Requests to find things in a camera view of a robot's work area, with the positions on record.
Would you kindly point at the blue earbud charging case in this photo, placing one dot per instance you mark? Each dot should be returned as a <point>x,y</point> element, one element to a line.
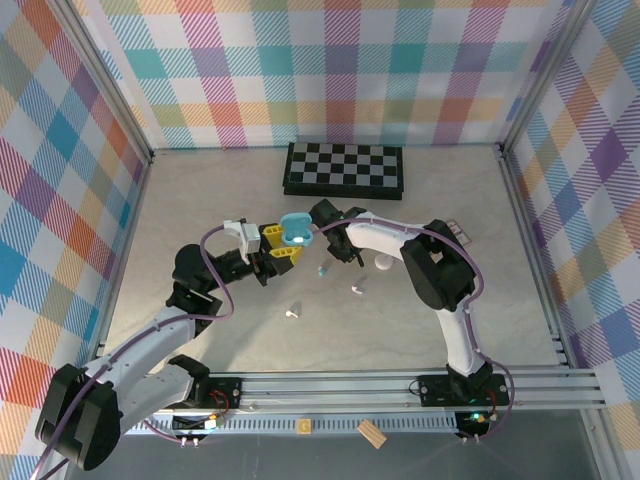
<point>295,227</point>

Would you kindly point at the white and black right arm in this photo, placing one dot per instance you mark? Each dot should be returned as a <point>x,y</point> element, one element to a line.
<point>457,340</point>

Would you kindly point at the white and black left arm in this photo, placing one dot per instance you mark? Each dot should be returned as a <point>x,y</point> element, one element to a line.
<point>160,387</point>

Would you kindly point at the white round closed case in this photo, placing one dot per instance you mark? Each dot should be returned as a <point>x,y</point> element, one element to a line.
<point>384,263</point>

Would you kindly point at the black folding chessboard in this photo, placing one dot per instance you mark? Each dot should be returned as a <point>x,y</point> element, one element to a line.
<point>345,167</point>

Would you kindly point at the red playing card box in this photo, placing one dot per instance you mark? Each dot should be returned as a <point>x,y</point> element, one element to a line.
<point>465,236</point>

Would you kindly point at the small wooden letter cube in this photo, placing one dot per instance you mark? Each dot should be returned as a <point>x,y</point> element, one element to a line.
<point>302,426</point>

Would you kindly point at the wooden block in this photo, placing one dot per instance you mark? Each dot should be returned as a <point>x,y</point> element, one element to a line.
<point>372,433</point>

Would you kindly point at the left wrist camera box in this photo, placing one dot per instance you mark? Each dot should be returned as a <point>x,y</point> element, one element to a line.
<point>251,240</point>

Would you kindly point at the aluminium table edge rail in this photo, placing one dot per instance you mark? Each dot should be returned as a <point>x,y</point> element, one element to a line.
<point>130,235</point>
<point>529,240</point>

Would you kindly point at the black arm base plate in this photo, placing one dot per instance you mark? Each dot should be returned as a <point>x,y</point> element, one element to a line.
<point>225,395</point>
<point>435,390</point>

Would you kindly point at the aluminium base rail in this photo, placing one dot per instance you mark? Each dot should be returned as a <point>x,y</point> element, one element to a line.
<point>325,392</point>

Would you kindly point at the aluminium frame post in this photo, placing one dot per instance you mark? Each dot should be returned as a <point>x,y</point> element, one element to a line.
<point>547,75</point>
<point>102,75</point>

